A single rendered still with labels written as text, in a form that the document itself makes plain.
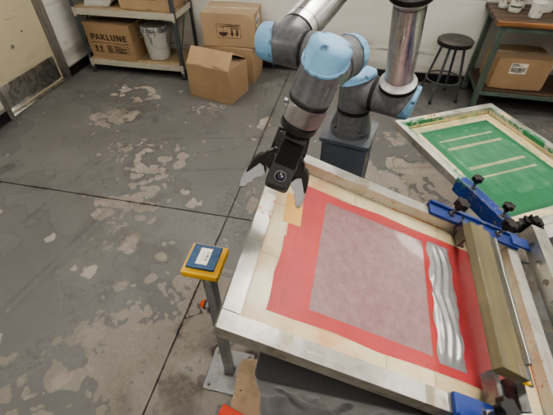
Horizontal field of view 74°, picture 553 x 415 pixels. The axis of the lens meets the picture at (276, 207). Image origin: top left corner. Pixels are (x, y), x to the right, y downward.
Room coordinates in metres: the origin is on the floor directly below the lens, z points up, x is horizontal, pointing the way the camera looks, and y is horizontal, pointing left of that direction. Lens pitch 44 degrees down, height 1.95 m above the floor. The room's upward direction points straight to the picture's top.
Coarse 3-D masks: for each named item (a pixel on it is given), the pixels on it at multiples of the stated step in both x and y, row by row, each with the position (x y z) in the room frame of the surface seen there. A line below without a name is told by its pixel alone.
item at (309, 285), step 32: (288, 256) 0.53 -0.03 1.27; (320, 256) 0.55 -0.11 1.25; (288, 288) 0.45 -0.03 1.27; (320, 288) 0.46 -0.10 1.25; (352, 288) 0.48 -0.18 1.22; (384, 288) 0.50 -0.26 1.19; (416, 288) 0.52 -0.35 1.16; (320, 320) 0.38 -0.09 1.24; (352, 320) 0.40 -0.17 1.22; (384, 320) 0.41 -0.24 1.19; (416, 320) 0.43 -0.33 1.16; (480, 320) 0.46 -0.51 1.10; (384, 352) 0.34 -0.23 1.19; (416, 352) 0.35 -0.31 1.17; (480, 352) 0.37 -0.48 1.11; (480, 384) 0.30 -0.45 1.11
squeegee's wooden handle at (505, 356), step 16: (480, 240) 0.63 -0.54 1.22; (480, 256) 0.57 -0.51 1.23; (480, 272) 0.52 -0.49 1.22; (496, 272) 0.54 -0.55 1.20; (480, 288) 0.48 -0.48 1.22; (496, 288) 0.48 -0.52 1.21; (480, 304) 0.44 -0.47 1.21; (496, 304) 0.44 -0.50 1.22; (496, 320) 0.39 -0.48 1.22; (496, 336) 0.36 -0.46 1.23; (512, 336) 0.37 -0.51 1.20; (496, 352) 0.33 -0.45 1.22; (512, 352) 0.33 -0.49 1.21; (496, 368) 0.30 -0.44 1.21; (512, 368) 0.30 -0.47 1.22
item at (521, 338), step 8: (496, 240) 0.64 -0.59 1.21; (496, 248) 0.61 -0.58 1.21; (496, 256) 0.59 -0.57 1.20; (504, 272) 0.53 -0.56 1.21; (504, 280) 0.51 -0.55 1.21; (504, 288) 0.49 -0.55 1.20; (512, 296) 0.46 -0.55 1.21; (512, 304) 0.44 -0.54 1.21; (512, 312) 0.43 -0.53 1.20; (512, 320) 0.41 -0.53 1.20; (520, 320) 0.40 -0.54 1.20; (520, 328) 0.39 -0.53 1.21; (520, 336) 0.37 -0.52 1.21; (520, 344) 0.35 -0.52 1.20; (528, 352) 0.33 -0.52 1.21; (528, 360) 0.32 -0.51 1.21
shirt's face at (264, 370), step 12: (264, 360) 0.42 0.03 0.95; (276, 360) 0.42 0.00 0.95; (264, 372) 0.39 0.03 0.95; (276, 372) 0.39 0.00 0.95; (288, 372) 0.39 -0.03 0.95; (300, 372) 0.39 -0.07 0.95; (312, 372) 0.39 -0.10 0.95; (300, 384) 0.36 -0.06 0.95; (312, 384) 0.36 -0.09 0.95; (324, 384) 0.36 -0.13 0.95; (336, 384) 0.36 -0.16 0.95; (348, 384) 0.36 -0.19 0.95; (360, 396) 0.33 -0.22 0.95; (372, 396) 0.33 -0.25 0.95; (408, 408) 0.30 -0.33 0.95
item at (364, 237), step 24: (312, 192) 0.76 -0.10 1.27; (312, 216) 0.67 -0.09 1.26; (336, 216) 0.69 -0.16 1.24; (360, 216) 0.72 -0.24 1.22; (312, 240) 0.59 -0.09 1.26; (336, 240) 0.61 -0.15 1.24; (360, 240) 0.63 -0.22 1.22; (384, 240) 0.65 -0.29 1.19; (408, 240) 0.67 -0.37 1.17; (432, 240) 0.69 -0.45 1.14; (360, 264) 0.55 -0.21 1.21; (384, 264) 0.57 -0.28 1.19; (408, 264) 0.58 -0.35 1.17; (456, 264) 0.62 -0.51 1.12; (432, 288) 0.53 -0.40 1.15; (456, 288) 0.54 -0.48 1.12; (480, 312) 0.48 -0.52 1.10
